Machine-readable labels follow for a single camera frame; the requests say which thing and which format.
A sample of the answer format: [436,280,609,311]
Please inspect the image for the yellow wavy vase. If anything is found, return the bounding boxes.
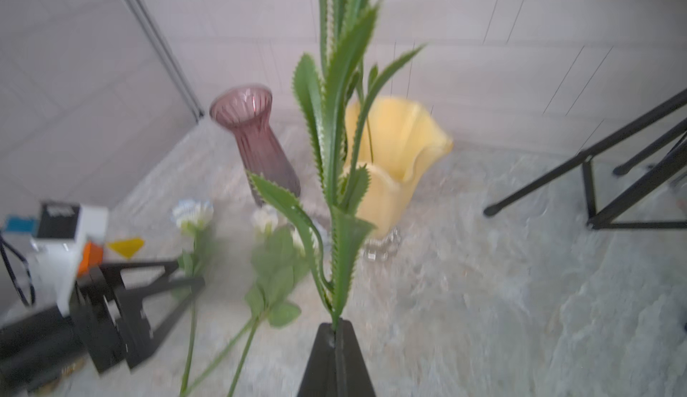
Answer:
[356,96,454,261]

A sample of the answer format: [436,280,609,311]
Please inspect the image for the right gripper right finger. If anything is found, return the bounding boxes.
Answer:
[337,319,376,397]

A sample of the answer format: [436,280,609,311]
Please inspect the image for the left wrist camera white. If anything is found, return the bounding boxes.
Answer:
[29,200,109,317]

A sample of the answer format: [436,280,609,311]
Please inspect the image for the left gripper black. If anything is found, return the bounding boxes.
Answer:
[69,260,206,374]

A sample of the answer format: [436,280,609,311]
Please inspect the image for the yellow wedge block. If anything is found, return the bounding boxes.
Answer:
[107,238,145,259]

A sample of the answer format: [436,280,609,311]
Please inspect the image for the orange arch block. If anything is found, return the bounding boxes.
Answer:
[77,241,104,277]

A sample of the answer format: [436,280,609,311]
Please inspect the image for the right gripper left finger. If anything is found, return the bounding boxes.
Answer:
[297,323,337,397]

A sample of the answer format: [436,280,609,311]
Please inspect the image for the black perforated music stand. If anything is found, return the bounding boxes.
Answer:
[483,90,686,231]

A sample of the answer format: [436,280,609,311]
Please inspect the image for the purple glass vase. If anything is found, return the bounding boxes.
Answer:
[209,83,301,197]

